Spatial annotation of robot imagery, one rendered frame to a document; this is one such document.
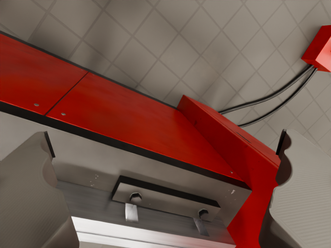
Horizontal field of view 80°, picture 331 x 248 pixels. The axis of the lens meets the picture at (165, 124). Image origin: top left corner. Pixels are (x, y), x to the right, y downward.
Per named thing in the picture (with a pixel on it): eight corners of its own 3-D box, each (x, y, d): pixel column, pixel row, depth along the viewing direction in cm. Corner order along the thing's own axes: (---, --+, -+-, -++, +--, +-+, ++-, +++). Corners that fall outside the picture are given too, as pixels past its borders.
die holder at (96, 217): (220, 217, 62) (237, 245, 53) (211, 231, 63) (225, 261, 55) (46, 176, 44) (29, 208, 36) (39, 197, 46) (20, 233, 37)
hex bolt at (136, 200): (143, 193, 48) (144, 198, 47) (138, 201, 49) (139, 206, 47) (132, 190, 47) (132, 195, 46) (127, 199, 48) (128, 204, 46)
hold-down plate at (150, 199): (216, 200, 59) (221, 208, 56) (207, 214, 60) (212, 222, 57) (119, 174, 48) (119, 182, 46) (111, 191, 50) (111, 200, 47)
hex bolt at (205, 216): (209, 209, 55) (211, 213, 54) (204, 216, 56) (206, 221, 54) (200, 207, 54) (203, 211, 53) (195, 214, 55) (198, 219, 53)
